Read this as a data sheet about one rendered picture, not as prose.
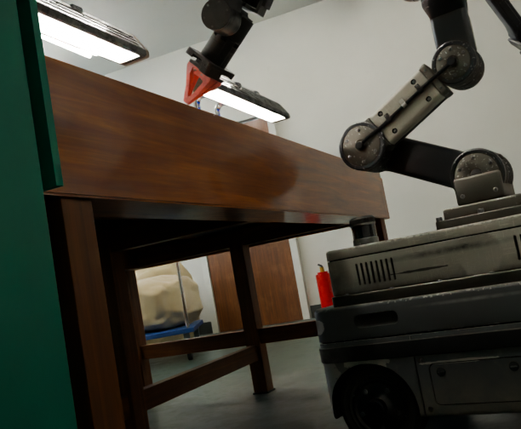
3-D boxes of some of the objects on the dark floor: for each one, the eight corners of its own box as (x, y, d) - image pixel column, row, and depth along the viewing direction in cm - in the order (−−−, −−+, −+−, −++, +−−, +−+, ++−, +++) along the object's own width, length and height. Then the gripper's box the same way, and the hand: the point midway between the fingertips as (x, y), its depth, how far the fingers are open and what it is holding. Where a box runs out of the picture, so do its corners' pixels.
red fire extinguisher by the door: (340, 313, 600) (330, 261, 605) (335, 316, 583) (325, 262, 588) (326, 316, 605) (317, 264, 610) (321, 318, 588) (311, 265, 593)
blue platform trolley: (207, 346, 512) (187, 231, 522) (198, 360, 416) (175, 219, 426) (130, 360, 509) (112, 243, 519) (104, 377, 413) (83, 234, 423)
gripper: (227, 38, 119) (183, 107, 123) (251, 52, 128) (209, 116, 132) (203, 20, 121) (160, 88, 125) (228, 35, 131) (188, 98, 134)
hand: (188, 99), depth 128 cm, fingers closed
